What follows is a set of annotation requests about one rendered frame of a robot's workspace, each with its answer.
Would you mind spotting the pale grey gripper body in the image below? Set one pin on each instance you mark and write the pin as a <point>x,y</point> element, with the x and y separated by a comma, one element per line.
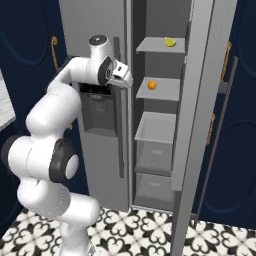
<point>126,81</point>

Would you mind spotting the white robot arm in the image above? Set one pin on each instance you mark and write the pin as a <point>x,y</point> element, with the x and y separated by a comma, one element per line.
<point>50,110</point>

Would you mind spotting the grey fridge shelf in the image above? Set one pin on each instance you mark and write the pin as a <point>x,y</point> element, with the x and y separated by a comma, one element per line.
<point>156,45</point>
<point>166,90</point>

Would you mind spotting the yellow lemon wedge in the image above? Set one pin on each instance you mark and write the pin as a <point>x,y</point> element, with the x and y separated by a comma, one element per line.
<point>169,42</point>

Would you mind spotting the grey fridge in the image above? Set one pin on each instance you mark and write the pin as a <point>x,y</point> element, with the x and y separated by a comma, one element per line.
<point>160,20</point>

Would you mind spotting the clear grey fridge drawer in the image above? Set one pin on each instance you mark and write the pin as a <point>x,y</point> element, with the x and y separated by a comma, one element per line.
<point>155,186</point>
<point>156,146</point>

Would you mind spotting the plain grey fridge door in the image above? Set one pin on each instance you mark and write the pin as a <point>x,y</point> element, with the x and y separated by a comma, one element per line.
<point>200,100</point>

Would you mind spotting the grey fridge door with dispenser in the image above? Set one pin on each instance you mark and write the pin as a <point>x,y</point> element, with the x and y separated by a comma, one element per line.
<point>100,186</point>

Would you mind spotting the orange fruit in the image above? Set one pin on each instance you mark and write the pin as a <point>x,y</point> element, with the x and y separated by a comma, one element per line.
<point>152,85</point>

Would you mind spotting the dark blue cupboard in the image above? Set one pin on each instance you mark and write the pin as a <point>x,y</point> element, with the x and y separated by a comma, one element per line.
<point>23,40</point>
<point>233,160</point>

